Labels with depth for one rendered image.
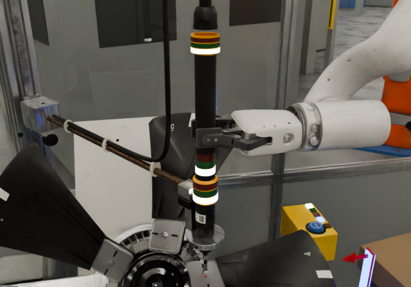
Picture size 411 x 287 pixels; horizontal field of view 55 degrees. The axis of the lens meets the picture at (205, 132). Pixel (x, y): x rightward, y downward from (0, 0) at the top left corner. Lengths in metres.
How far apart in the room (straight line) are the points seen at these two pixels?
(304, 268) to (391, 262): 0.41
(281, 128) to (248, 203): 0.99
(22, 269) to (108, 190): 0.26
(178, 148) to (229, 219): 0.83
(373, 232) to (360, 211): 0.15
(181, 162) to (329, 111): 0.31
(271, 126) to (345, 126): 0.13
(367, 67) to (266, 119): 0.22
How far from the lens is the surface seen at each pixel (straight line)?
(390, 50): 0.72
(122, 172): 1.04
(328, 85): 0.79
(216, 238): 0.73
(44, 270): 0.96
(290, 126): 0.64
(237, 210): 1.61
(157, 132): 0.88
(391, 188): 1.88
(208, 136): 0.62
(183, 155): 0.82
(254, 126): 0.63
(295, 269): 0.86
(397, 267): 1.22
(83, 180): 1.05
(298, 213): 1.22
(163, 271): 0.74
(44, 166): 0.78
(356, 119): 0.70
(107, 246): 0.78
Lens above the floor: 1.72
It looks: 22 degrees down
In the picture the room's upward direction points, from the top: straight up
